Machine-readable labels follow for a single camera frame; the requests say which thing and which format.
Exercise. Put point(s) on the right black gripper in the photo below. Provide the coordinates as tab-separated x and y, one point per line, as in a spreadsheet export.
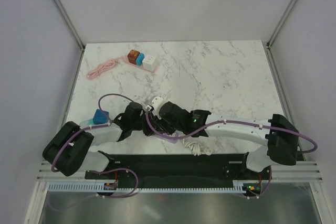
160	123

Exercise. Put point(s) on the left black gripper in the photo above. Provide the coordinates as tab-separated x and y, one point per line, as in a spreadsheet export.
149	131

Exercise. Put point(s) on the blue cube plug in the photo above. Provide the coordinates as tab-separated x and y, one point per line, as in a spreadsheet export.
100	117

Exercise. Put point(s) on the teal power strip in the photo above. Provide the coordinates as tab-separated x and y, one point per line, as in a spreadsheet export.
87	123

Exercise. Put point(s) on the purple power strip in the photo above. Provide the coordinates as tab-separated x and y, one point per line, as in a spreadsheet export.
171	139

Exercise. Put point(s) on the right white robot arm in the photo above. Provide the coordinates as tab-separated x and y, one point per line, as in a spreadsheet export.
277	137

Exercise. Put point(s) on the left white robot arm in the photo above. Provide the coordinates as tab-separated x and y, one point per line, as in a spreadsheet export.
68	149

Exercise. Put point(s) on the white cube plug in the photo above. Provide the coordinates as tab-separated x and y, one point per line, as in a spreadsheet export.
150	63

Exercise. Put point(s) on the light blue plug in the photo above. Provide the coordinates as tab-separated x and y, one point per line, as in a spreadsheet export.
140	59

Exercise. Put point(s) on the brown cube plug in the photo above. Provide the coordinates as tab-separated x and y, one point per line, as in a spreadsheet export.
132	56

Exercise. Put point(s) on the pink power strip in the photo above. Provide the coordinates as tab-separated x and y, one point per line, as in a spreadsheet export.
125	60

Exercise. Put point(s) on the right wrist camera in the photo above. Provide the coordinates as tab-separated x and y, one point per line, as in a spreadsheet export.
156	103

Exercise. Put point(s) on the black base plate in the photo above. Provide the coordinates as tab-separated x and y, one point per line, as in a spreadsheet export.
178	171

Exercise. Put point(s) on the white cable duct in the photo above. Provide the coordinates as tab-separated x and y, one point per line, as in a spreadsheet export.
100	187

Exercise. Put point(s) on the aluminium rail bar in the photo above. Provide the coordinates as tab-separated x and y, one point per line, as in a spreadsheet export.
303	171

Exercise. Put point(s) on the left aluminium frame post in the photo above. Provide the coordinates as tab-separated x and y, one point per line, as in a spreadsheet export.
66	18

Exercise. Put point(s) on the aluminium frame post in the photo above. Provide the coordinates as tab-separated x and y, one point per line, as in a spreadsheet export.
284	17
66	18

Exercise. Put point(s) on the right aluminium frame post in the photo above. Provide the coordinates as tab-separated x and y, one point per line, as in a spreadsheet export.
284	17

